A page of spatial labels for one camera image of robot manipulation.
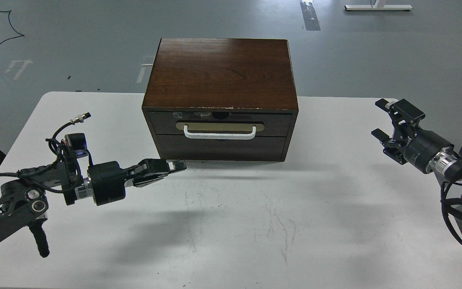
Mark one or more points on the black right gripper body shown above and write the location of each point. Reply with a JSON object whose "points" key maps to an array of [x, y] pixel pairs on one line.
{"points": [[423, 147]]}

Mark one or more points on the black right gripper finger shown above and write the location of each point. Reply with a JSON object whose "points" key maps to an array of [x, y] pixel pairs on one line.
{"points": [[405, 117], [391, 147]]}

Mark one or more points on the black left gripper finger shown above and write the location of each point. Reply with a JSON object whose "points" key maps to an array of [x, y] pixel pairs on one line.
{"points": [[155, 168], [141, 180]]}

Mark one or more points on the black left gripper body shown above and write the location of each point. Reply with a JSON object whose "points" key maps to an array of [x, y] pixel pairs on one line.
{"points": [[107, 182]]}

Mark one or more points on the wooden drawer with white handle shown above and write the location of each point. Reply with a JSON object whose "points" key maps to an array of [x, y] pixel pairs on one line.
{"points": [[165, 122]]}

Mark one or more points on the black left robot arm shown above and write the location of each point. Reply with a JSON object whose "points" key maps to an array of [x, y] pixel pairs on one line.
{"points": [[23, 201]]}

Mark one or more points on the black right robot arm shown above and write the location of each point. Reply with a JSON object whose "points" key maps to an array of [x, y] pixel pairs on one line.
{"points": [[447, 168]]}

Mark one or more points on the dark wooden drawer cabinet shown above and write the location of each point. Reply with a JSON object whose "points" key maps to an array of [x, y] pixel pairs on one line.
{"points": [[222, 76]]}

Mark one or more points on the white table leg base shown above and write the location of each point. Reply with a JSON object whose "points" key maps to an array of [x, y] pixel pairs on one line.
{"points": [[378, 5]]}

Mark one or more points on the grey floor tape strip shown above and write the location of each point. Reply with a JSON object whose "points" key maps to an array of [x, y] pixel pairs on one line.
{"points": [[310, 19]]}

